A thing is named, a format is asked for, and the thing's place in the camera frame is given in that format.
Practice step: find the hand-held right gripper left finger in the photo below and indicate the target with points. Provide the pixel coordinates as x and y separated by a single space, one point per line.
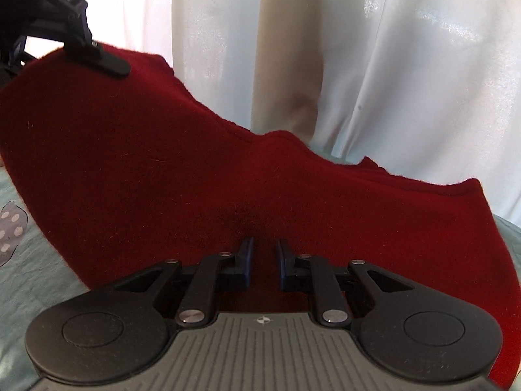
246 264

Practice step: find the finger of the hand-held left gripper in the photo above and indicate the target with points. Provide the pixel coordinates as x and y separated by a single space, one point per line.
104 59

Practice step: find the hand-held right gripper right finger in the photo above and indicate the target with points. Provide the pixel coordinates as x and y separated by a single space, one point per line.
281 264

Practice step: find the red knit cardigan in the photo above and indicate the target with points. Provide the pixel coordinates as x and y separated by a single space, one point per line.
203 171

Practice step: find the beige curtain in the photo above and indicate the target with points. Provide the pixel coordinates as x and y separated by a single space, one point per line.
285 69

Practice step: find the white sheer curtain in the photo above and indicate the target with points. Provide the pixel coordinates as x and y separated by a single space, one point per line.
211 28
427 69

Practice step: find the light blue printed bed sheet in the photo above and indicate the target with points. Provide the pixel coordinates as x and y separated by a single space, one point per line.
36 264

